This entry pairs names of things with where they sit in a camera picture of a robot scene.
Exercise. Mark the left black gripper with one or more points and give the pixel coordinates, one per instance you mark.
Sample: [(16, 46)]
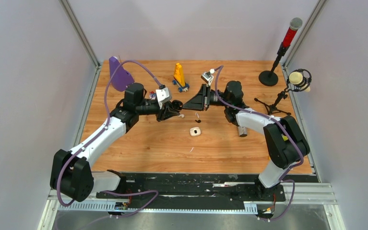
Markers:
[(167, 111)]

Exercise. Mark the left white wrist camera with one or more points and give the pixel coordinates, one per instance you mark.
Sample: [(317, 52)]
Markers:
[(163, 95)]

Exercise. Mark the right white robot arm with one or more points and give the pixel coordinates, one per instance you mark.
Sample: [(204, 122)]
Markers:
[(285, 142)]

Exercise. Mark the beige microphone shock mount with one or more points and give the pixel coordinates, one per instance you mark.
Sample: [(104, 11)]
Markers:
[(298, 81)]

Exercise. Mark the glitter silver microphone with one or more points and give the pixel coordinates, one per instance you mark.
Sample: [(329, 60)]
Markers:
[(242, 131)]

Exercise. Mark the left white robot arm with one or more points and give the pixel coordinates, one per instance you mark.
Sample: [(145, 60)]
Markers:
[(71, 173)]

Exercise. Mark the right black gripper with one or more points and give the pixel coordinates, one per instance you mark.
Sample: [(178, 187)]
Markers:
[(197, 102)]

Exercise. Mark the yellow blue toy car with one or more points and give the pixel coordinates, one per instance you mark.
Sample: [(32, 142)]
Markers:
[(179, 79)]

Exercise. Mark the black earbud charging case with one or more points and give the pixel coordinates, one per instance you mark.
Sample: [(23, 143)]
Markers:
[(177, 105)]

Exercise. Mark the purple plastic wedge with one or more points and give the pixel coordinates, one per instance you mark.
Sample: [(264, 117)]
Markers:
[(121, 78)]

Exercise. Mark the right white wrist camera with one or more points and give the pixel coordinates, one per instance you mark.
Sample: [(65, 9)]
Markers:
[(207, 77)]

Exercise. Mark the white earbud charging case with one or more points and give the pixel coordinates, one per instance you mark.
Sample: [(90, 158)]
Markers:
[(195, 131)]

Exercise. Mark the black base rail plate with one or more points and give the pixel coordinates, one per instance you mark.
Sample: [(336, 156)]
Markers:
[(197, 191)]

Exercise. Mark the red microphone on stand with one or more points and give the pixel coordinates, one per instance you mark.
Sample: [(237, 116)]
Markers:
[(269, 77)]

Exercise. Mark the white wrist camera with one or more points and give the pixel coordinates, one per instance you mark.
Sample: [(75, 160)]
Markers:
[(163, 95), (207, 77)]

